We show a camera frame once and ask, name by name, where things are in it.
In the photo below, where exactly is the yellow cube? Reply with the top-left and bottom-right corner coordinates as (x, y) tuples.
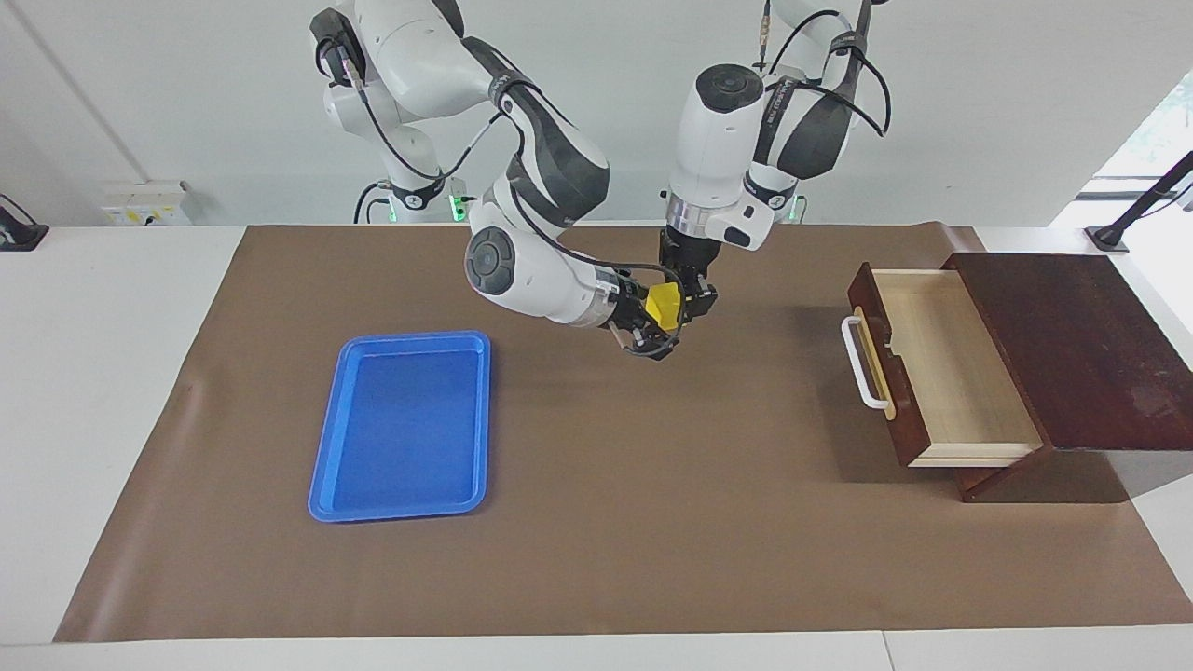
(646, 282), (687, 333)

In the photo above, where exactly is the wooden drawer with white handle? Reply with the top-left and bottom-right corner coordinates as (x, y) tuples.
(842, 263), (1045, 469)

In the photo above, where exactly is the dark wooden drawer cabinet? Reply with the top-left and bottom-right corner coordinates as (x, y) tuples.
(941, 252), (1193, 504)

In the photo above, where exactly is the brown paper table mat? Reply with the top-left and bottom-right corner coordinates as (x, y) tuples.
(53, 222), (1193, 644)

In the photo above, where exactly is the blue plastic tray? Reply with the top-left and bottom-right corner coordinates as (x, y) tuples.
(308, 330), (492, 524)

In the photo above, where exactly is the bright window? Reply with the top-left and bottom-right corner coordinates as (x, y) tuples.
(1086, 73), (1193, 201)

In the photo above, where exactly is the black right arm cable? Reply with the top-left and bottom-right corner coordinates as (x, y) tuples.
(336, 37), (689, 362)

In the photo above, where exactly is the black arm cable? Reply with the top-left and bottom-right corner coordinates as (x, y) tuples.
(757, 0), (893, 141)
(336, 37), (689, 362)

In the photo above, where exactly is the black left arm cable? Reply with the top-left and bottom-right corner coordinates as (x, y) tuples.
(757, 0), (893, 141)

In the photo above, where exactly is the black right base cable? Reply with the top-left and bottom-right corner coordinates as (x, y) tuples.
(352, 180), (392, 225)

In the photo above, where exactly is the black camera stand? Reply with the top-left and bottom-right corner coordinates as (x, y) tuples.
(1086, 149), (1193, 254)

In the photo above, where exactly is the white wall socket box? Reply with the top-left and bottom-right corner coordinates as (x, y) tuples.
(101, 181), (193, 227)

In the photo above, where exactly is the black clamp mount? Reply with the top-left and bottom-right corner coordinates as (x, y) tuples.
(0, 193), (49, 253)

